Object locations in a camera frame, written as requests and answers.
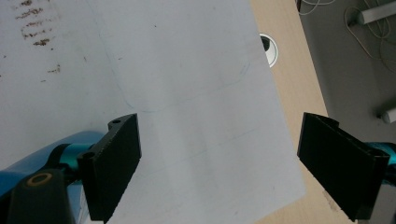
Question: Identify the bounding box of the pale floor cable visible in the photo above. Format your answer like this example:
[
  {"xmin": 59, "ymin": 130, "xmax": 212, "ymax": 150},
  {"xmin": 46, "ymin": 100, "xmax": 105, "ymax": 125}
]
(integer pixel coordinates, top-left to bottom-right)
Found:
[{"xmin": 344, "ymin": 6, "xmax": 396, "ymax": 74}]

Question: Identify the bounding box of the round table cable grommet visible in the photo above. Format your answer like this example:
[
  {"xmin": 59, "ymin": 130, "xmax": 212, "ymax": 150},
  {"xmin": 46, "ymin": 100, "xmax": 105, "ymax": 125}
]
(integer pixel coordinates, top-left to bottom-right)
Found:
[{"xmin": 259, "ymin": 33, "xmax": 279, "ymax": 69}]

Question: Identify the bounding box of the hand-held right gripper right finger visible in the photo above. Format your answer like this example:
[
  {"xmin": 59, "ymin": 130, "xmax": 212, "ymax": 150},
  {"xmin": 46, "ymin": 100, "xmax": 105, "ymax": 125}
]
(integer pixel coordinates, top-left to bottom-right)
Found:
[{"xmin": 296, "ymin": 112, "xmax": 390, "ymax": 223}]

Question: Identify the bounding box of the white table mat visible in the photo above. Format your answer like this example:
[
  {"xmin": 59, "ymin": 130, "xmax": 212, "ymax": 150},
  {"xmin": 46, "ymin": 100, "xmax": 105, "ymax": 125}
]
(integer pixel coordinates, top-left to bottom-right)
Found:
[{"xmin": 0, "ymin": 0, "xmax": 307, "ymax": 224}]

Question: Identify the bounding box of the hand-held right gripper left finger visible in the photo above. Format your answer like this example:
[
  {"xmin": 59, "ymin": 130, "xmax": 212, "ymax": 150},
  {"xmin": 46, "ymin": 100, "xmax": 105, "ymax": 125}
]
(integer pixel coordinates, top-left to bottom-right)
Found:
[{"xmin": 77, "ymin": 113, "xmax": 143, "ymax": 224}]

